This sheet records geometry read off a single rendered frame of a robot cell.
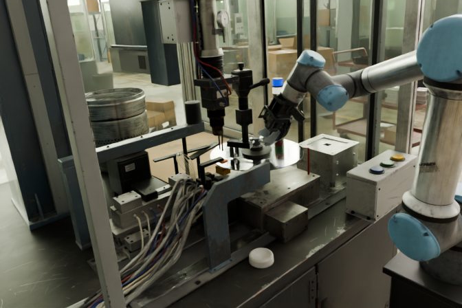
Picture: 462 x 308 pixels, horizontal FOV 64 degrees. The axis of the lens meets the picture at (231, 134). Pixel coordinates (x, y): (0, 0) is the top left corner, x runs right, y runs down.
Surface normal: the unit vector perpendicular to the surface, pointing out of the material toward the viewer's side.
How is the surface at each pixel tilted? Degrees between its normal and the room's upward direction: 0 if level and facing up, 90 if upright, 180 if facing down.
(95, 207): 90
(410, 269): 0
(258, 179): 90
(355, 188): 90
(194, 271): 0
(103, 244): 90
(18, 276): 0
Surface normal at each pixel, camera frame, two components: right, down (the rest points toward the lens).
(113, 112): 0.29, 0.28
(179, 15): 0.65, 0.19
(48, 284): -0.07, -0.95
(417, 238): -0.85, 0.33
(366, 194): -0.76, 0.25
